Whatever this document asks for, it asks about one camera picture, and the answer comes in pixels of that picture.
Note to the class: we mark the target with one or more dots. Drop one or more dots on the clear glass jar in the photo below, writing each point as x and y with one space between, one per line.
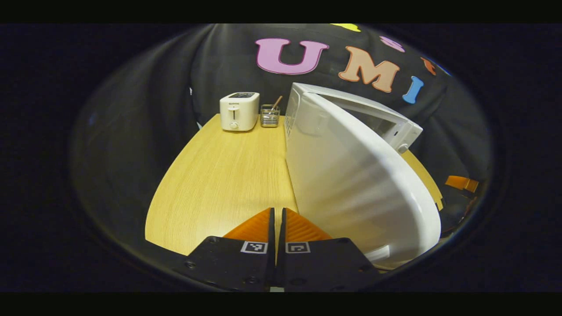
269 118

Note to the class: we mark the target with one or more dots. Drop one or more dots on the white toaster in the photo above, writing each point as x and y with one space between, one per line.
239 112

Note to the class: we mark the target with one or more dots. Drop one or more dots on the white microwave oven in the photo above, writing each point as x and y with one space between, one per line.
351 188

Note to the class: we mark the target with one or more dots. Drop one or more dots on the brown wooden stick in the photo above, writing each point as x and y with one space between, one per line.
277 102

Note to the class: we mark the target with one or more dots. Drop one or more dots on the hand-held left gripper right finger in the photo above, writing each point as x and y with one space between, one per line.
325 267

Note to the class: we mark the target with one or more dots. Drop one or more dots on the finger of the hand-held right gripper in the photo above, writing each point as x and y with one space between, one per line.
459 182

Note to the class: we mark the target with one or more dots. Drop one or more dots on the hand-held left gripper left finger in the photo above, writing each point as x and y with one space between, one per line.
237 267

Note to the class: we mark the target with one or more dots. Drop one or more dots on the black backdrop cloth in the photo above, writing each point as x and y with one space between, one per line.
145 109

